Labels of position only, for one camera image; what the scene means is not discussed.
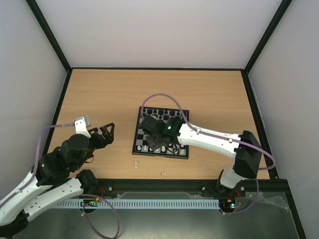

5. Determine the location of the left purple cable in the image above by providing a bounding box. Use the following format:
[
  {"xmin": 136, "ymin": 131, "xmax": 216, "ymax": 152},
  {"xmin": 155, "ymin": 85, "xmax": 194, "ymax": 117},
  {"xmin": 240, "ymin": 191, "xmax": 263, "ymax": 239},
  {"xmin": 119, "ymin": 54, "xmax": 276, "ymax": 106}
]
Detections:
[{"xmin": 0, "ymin": 123, "xmax": 120, "ymax": 239}]

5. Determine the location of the black white chessboard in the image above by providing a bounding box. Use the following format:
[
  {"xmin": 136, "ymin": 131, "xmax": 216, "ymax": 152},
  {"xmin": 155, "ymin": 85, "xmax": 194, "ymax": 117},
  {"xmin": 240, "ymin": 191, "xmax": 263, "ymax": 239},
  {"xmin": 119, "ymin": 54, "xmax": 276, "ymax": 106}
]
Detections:
[{"xmin": 132, "ymin": 107, "xmax": 189, "ymax": 159}]

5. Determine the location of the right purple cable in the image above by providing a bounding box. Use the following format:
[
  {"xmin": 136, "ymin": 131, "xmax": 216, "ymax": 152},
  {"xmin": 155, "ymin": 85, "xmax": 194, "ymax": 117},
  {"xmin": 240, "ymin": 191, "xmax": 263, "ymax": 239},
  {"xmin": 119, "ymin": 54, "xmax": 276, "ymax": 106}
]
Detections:
[{"xmin": 141, "ymin": 93, "xmax": 277, "ymax": 215}]

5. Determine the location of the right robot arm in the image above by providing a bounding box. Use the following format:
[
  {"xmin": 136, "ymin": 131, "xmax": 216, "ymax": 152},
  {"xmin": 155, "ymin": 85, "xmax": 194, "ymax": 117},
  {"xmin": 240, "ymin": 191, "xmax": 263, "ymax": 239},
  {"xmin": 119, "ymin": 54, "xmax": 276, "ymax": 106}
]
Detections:
[{"xmin": 139, "ymin": 115, "xmax": 262, "ymax": 197}]

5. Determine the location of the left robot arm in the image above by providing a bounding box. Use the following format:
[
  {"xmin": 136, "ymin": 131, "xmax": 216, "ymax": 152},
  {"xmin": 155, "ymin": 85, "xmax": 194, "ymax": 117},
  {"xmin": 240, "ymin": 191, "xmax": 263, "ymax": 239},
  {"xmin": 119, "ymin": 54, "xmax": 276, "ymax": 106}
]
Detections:
[{"xmin": 0, "ymin": 119, "xmax": 115, "ymax": 238}]

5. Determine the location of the light blue cable duct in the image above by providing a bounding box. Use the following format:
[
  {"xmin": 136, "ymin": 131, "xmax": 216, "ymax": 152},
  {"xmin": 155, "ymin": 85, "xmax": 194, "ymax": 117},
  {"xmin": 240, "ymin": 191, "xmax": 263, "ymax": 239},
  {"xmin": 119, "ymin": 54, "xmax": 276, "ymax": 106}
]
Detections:
[{"xmin": 54, "ymin": 199, "xmax": 220, "ymax": 210}]

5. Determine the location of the black aluminium frame rail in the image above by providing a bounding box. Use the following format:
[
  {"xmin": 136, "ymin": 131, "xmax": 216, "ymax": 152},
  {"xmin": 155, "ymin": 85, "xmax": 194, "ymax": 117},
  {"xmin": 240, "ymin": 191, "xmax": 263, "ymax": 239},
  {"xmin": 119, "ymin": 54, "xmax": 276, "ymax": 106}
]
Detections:
[{"xmin": 98, "ymin": 179, "xmax": 292, "ymax": 198}]

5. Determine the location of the purple cable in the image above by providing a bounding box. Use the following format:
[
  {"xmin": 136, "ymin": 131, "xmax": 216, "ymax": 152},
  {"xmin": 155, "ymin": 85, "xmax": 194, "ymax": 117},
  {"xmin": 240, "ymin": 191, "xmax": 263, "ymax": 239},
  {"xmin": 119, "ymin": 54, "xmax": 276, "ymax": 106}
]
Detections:
[
  {"xmin": 0, "ymin": 123, "xmax": 120, "ymax": 239},
  {"xmin": 141, "ymin": 93, "xmax": 277, "ymax": 215}
]

